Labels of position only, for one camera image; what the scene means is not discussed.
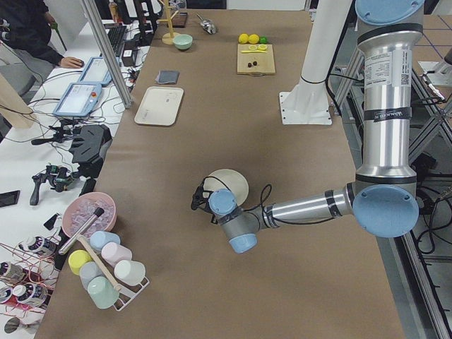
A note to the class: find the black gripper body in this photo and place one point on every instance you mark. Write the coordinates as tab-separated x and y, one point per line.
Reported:
205	196

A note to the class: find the cream round plate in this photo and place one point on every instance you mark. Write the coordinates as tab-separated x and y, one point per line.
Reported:
223	178

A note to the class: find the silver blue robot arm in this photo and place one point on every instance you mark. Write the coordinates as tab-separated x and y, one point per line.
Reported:
382	198

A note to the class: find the cream rectangular tray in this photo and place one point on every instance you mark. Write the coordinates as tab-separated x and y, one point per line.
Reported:
159	106

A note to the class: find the white cup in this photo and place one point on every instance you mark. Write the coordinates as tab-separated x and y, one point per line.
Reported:
130	272

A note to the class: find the pink cup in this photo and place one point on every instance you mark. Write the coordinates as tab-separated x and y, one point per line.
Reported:
113	253

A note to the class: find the blue cup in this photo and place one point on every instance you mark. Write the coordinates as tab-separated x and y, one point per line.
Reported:
100	238

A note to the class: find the white cup rack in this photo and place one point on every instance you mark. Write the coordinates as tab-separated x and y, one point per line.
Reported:
127	293

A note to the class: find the pink bowl with ice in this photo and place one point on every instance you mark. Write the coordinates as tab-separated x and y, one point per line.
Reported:
84	207

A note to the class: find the grey folded cloth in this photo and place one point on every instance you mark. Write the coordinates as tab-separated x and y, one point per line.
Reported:
165	77

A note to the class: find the metal muddler stick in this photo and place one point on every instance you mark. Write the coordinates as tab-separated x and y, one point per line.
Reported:
69	243

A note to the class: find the grey cup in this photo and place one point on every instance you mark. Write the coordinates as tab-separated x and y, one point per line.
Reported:
88	272

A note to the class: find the mint cup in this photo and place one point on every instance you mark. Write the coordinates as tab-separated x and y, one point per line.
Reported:
102	292

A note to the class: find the yellow cup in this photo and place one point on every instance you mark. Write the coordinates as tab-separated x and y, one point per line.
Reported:
77	259

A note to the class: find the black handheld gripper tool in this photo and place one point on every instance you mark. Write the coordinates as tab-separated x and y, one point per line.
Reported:
59	178

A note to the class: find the bamboo cutting board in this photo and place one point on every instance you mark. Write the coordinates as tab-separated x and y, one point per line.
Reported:
266	63

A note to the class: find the yellow plastic knife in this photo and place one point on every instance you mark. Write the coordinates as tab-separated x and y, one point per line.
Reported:
253	51

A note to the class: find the blue teach pendant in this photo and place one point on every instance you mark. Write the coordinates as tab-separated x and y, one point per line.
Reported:
96	71
78	100

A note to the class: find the mint green bowl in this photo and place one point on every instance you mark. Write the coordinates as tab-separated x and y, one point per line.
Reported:
182	41

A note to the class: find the wooden cup tree stand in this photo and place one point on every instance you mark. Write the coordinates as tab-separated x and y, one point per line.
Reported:
170	13

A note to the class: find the yellow lemon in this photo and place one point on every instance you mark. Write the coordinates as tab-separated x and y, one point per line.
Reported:
253	39
243	38

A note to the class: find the metal scoop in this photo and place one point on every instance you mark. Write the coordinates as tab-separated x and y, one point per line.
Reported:
207	25

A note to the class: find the black keyboard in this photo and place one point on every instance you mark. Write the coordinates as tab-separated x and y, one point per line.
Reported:
116	38

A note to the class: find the black smartphone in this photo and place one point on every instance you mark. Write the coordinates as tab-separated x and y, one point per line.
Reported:
9	198

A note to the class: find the seated person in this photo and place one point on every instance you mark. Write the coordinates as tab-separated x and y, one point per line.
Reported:
30	24

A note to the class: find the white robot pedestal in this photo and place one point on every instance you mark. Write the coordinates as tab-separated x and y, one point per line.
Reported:
307	103

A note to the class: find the aluminium frame post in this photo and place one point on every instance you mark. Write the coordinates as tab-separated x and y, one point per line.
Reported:
102	40

